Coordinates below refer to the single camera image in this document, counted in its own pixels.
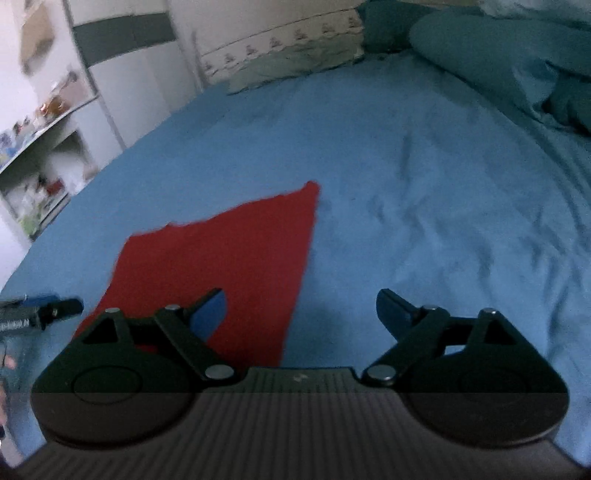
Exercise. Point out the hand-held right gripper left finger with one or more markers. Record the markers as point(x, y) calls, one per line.
point(210, 314)

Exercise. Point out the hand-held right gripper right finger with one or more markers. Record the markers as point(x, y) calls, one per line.
point(392, 314)

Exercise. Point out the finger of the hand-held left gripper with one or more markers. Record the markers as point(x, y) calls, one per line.
point(62, 308)

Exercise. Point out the red sweater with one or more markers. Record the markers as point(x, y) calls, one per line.
point(221, 249)

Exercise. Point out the person's left hand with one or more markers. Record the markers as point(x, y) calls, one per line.
point(6, 362)

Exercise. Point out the bed with blue sheet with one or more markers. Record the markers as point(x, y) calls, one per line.
point(415, 207)

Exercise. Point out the white shelf unit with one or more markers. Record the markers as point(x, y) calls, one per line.
point(41, 170)

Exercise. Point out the white wardrobe with grey band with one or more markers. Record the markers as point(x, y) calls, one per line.
point(129, 60)

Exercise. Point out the pale green pillow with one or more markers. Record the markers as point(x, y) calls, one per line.
point(300, 60)

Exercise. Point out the teal duvet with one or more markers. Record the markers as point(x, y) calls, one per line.
point(503, 60)

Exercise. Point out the teal pillow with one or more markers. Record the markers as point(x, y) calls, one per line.
point(388, 25)

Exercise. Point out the light blue blanket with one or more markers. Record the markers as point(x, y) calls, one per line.
point(531, 7)

